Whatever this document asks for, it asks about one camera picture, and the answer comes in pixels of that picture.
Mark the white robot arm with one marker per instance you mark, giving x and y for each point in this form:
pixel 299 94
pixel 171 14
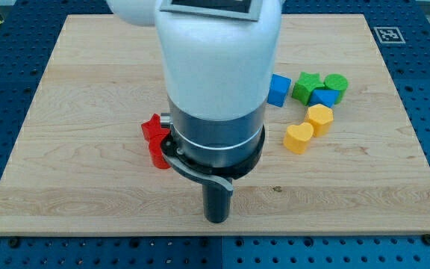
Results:
pixel 218 58

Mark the black flange with grey lever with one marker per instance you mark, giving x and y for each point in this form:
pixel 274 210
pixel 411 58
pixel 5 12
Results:
pixel 215 177

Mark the red star block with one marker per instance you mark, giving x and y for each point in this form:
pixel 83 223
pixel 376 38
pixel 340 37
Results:
pixel 153 128

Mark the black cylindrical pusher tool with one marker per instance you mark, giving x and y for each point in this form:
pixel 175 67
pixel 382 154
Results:
pixel 217 203

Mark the blue cube block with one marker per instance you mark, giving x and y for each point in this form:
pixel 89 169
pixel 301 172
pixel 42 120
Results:
pixel 278 89

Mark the yellow heart block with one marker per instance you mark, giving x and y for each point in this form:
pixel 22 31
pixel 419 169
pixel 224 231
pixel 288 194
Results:
pixel 297 137

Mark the green star block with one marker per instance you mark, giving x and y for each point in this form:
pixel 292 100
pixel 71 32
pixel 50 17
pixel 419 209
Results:
pixel 305 85

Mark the yellow hexagon block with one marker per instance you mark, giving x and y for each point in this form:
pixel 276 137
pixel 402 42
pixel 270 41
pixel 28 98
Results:
pixel 321 118

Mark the blue triangle block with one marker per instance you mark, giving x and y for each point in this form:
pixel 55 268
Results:
pixel 324 97

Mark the green cylinder block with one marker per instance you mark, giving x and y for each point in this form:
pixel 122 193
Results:
pixel 337 82

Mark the wooden board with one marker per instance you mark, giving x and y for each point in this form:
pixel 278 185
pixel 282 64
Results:
pixel 81 167

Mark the fiducial marker tag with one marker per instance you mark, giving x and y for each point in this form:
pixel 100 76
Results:
pixel 389 35

